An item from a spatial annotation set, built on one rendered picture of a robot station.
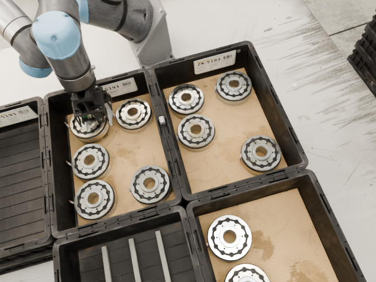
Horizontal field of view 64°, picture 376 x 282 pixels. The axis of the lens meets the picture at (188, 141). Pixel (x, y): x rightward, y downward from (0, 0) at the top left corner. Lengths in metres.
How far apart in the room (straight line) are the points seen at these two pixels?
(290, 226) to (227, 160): 0.22
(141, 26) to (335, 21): 1.64
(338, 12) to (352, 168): 1.62
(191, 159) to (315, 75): 0.57
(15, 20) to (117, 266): 0.60
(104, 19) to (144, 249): 0.67
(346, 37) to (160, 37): 1.52
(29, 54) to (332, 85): 0.92
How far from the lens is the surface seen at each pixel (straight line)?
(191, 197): 0.69
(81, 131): 0.88
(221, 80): 0.91
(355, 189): 1.01
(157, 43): 1.10
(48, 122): 0.87
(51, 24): 0.61
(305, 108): 1.08
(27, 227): 0.91
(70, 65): 0.63
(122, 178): 0.84
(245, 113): 0.89
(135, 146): 0.87
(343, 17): 2.47
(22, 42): 0.78
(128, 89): 0.91
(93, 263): 0.82
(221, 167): 0.81
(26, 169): 0.97
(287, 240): 0.79
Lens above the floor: 1.59
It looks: 64 degrees down
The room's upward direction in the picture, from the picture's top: 11 degrees counter-clockwise
